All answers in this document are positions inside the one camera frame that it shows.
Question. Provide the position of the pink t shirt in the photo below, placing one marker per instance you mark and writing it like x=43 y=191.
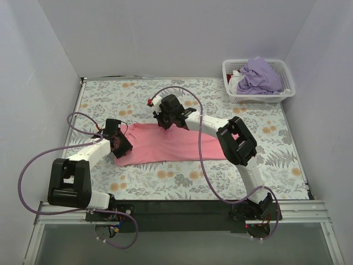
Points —
x=151 y=143

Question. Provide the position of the floral table mat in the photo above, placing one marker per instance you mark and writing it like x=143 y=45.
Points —
x=126 y=100

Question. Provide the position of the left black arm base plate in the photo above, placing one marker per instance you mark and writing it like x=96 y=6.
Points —
x=94 y=216

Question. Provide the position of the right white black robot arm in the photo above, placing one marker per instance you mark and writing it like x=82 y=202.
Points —
x=238 y=146

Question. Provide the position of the purple t shirt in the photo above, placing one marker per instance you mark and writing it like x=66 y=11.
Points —
x=259 y=78

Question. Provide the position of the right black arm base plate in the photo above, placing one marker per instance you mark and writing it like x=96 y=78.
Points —
x=244 y=212

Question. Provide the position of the dark red garment in basket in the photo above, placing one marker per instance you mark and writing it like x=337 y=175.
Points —
x=228 y=77

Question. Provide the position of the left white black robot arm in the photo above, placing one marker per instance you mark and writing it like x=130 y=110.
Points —
x=70 y=180

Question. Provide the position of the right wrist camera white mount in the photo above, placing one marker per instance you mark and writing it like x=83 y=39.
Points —
x=155 y=104

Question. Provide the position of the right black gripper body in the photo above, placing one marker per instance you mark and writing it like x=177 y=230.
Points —
x=164 y=118

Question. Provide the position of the aluminium frame rail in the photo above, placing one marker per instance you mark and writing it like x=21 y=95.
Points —
x=293 y=211

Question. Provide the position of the white garment in basket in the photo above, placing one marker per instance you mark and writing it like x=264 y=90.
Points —
x=236 y=78

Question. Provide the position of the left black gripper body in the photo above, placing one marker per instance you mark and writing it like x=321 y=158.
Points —
x=121 y=144

